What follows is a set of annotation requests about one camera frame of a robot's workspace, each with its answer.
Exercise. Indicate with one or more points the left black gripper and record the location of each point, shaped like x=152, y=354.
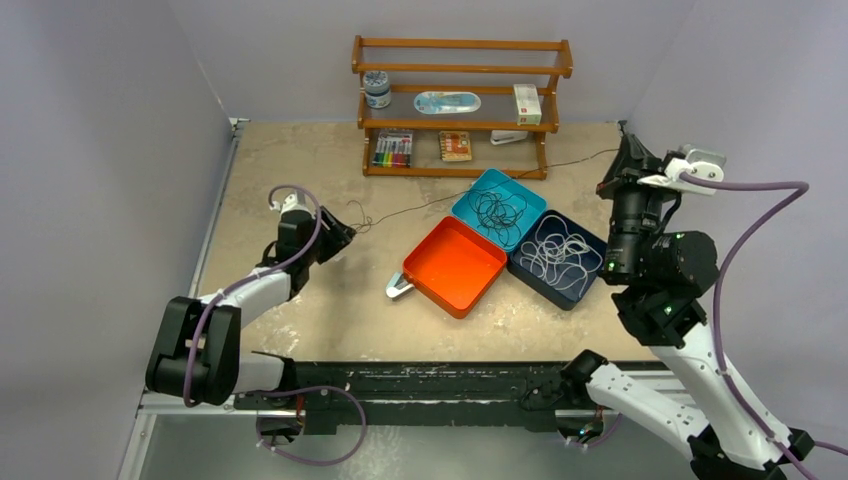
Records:
x=336, y=236

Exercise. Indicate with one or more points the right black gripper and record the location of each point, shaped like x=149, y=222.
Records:
x=631, y=162

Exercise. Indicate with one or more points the orange tray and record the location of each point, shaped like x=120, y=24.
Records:
x=454, y=266

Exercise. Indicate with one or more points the light blue tray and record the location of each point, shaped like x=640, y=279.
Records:
x=499, y=208

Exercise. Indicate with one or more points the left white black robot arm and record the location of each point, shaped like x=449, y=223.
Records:
x=197, y=352

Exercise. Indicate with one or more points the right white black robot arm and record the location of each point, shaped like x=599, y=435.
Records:
x=659, y=276

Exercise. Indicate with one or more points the marker pen pack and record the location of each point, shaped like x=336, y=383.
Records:
x=393, y=149

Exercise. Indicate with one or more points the white red small box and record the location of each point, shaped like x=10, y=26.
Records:
x=527, y=104

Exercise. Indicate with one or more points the dark blue tray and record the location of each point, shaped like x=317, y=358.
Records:
x=558, y=259

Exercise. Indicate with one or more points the wooden shelf rack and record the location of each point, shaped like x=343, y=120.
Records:
x=371, y=125

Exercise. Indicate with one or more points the orange snack packet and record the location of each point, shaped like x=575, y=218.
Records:
x=455, y=146

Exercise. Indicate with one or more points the white blue jar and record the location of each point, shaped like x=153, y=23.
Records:
x=377, y=89

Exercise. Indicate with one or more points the blue oval blister pack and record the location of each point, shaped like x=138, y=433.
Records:
x=446, y=102

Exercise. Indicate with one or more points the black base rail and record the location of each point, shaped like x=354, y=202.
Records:
x=315, y=398

